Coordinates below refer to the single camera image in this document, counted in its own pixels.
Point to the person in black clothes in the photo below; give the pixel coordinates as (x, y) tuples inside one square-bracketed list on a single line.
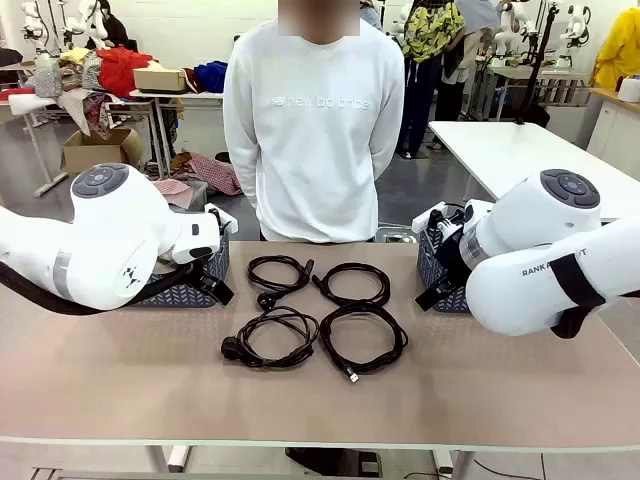
[(112, 25)]

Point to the red cloth pile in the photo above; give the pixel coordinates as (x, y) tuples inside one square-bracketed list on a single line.
[(117, 70)]

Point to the white cabinet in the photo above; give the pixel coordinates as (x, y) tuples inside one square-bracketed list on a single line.
[(615, 125)]

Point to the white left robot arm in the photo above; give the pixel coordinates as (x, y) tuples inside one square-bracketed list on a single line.
[(115, 225)]

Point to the right blue plastic basket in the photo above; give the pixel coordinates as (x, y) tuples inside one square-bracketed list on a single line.
[(430, 260)]

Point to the person in grey and black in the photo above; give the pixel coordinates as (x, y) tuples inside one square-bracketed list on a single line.
[(452, 95)]

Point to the black tripod stand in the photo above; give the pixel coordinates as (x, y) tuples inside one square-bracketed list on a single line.
[(535, 115)]

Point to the large white table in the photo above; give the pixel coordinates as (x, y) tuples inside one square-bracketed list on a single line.
[(500, 150)]

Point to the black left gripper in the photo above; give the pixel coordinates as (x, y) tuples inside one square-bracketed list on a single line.
[(206, 271)]

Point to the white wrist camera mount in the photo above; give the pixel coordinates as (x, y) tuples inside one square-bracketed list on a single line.
[(425, 220), (225, 217)]

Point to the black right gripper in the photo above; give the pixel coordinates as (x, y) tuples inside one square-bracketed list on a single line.
[(450, 262)]

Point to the white robot workbench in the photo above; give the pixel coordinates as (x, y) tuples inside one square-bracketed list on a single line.
[(570, 75)]

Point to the white background table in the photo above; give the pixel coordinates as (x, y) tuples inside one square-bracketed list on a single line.
[(150, 93)]

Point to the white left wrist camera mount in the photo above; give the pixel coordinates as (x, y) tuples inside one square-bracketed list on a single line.
[(225, 217)]

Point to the person in white sweatshirt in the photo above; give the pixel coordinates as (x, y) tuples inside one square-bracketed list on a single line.
[(315, 150)]

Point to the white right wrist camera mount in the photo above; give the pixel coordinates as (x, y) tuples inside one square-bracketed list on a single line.
[(425, 220)]

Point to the blue cloth pile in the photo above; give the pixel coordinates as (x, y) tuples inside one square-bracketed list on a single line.
[(210, 75)]

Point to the mixed cloth pile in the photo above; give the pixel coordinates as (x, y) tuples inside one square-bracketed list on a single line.
[(70, 67)]

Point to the closed cardboard box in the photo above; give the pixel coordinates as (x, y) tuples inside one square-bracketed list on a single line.
[(160, 80)]

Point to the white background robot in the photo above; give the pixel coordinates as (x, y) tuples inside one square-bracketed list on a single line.
[(32, 20), (510, 30), (92, 30), (575, 30)]

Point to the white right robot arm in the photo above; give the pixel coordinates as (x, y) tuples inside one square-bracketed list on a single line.
[(515, 210)]

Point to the pink cloth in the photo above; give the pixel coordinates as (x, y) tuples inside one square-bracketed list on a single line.
[(172, 190)]

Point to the black foot pedal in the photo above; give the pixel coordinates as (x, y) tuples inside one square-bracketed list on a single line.
[(340, 462)]

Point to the person in yellow patterned shirt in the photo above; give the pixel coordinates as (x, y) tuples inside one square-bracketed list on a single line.
[(430, 30)]

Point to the white ironing board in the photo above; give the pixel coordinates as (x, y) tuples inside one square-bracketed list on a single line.
[(30, 102)]

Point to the white paper roll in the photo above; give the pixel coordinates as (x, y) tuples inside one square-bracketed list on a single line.
[(631, 90)]

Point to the open cardboard box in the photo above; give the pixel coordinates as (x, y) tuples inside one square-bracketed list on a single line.
[(95, 155)]

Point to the yellow jacket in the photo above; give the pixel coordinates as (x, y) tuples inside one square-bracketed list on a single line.
[(620, 50)]

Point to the checkered red cloth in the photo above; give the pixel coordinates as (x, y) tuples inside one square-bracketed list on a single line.
[(210, 172)]

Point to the grey plastic lattice basket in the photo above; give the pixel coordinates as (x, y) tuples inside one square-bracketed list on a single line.
[(170, 297)]

